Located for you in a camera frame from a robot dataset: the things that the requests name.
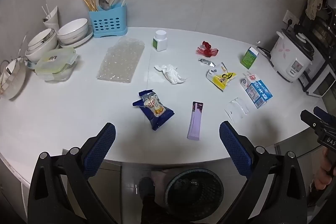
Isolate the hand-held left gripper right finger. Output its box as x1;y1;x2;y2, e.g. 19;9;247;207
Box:
219;121;307;224

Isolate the white wall outlet with plug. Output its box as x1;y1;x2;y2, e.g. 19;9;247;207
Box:
283;10;300;28

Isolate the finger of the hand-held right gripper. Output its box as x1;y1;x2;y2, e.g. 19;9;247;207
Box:
300;109;327;133
313;106;336;126

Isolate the purple sachet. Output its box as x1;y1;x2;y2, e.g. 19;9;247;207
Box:
187;101;204;141

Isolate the red mesh ribbon wrapper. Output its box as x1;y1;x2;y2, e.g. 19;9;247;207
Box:
197;41;219;58

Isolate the white bowl with red print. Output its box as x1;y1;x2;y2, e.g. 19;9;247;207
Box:
57;18;89;45

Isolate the dark blue snack packet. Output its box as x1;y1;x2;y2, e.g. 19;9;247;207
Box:
132;89;175;131

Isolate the white bowl dark rim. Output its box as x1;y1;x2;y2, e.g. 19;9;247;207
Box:
25;40;60;62
27;28;58;53

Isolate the light blue utensil holder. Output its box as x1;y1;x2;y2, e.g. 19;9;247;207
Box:
88;4;129;39

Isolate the yellow white snack packet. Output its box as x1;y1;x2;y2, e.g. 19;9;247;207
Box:
206;62;237;92

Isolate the crumpled white tissue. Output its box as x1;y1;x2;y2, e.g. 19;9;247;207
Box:
154;64;187;85

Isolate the beige net bag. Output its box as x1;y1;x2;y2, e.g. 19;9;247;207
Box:
307;0;324;20

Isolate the metal spoon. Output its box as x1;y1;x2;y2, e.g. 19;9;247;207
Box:
98;0;112;11

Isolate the clear bubble wrap sheet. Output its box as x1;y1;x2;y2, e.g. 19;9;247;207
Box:
97;38;146;84

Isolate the white ridged plate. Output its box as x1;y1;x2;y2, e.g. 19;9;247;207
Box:
59;28;94;49

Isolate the small green white box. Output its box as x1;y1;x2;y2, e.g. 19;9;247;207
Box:
240;47;259;68

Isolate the blue white milk carton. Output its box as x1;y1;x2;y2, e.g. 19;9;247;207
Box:
240;72;273;109

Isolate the clear plastic blister pack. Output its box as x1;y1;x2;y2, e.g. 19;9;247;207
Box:
224;97;249;122

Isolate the white angled holder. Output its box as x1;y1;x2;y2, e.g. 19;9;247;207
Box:
42;5;60;30

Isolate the black mesh bin teal liner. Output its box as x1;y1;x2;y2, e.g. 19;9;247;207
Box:
164;168;225;214

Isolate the black power cable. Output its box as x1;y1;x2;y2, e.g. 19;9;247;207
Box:
256;46;279;68

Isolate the white pill bottle green label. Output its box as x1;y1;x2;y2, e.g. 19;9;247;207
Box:
153;30;168;51

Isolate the white rice cooker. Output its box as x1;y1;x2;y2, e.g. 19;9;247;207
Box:
270;28;315;83

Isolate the white toaster oven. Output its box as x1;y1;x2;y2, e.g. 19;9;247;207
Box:
299;59;336;97

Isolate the person's right hand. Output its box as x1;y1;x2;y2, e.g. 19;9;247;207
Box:
313;148;336;190

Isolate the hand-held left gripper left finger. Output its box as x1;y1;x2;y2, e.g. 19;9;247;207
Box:
28;122;116;224

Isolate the silver foil wrapper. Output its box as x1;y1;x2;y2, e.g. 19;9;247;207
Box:
198;58;216;67

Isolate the glass container green lid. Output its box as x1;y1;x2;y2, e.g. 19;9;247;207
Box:
35;47;79;82

